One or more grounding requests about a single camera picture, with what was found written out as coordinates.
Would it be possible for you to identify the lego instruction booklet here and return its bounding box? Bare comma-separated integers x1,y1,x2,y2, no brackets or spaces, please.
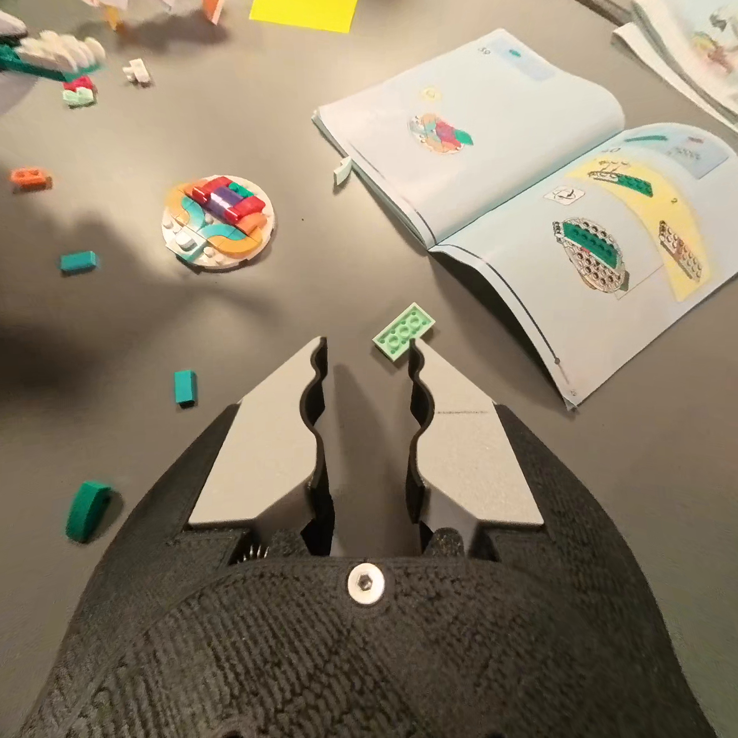
311,28,738,411
611,0,738,135

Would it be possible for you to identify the white lego unicorn build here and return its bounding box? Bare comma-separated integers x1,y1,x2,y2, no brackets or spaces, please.
86,0,227,31

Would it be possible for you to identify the yellow sticky note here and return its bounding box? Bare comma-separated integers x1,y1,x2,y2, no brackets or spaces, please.
248,0,359,33

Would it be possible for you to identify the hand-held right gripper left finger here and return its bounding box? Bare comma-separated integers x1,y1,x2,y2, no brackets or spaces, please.
187,337,328,529

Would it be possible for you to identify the round colourful lego build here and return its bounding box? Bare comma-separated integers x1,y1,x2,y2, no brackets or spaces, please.
161,175,276,272

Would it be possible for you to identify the closed lego instruction booklet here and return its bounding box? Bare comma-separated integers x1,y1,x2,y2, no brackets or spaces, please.
611,0,738,135

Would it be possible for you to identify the pale green lego plate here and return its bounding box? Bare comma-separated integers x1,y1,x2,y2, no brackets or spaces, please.
372,302,437,364

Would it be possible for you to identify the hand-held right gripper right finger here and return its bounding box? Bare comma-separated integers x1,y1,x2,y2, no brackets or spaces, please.
407,338,547,529

